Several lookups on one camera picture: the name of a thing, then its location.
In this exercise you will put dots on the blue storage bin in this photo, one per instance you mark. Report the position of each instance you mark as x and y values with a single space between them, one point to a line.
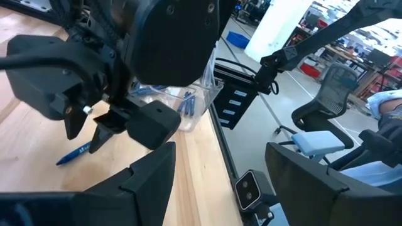
237 39

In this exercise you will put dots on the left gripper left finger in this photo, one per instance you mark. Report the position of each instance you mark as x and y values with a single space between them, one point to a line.
125 201

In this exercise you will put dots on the black box with white labels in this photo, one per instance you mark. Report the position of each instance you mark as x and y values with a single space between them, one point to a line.
234 100

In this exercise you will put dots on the person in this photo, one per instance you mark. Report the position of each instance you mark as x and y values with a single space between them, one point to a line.
386 125

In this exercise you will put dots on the red storage bin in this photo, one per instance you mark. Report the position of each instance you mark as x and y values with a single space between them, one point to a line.
309 70

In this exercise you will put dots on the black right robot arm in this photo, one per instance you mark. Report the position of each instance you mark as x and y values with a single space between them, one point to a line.
176 40

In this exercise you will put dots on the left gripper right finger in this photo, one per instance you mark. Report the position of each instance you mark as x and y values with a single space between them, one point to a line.
314 194

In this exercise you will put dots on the white building column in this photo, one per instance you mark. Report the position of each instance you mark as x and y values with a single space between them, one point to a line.
276 28

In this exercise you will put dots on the large clear plastic bin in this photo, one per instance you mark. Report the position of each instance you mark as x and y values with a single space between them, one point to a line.
201 94

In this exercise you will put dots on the black mesh office chair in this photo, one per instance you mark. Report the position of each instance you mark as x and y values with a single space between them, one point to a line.
333 100

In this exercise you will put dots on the light blue armrest pad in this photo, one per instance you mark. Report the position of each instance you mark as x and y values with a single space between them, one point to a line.
317 142

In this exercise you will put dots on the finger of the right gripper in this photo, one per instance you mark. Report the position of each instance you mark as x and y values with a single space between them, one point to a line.
102 138
74 124

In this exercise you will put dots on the black table-level camera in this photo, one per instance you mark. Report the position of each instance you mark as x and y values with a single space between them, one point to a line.
251 191

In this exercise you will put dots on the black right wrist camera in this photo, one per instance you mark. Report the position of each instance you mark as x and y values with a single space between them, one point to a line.
47 81

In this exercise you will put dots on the black crossbar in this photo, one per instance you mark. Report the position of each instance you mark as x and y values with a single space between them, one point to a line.
329 31

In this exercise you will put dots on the blue crayon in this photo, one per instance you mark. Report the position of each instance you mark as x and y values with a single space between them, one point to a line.
183 103
139 93
191 105
73 154
147 90

